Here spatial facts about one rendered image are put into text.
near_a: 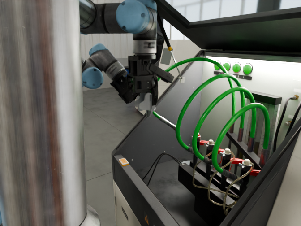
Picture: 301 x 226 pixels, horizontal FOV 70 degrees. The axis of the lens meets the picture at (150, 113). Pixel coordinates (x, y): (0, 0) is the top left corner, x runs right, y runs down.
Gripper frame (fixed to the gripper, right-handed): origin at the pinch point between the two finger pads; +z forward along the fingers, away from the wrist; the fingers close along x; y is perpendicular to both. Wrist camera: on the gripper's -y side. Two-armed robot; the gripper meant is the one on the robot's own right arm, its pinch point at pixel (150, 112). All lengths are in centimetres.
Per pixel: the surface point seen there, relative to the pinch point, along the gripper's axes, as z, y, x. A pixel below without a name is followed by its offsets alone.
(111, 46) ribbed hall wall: -16, -206, -673
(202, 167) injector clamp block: 27.0, -23.3, 3.4
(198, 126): -0.1, -6.4, 18.3
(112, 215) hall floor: 125, -9, -91
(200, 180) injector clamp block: 27.0, -16.5, 10.2
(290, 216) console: 18.7, -18.6, 41.7
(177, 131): 4.0, -4.6, 10.3
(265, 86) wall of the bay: -6.8, -48.5, 9.3
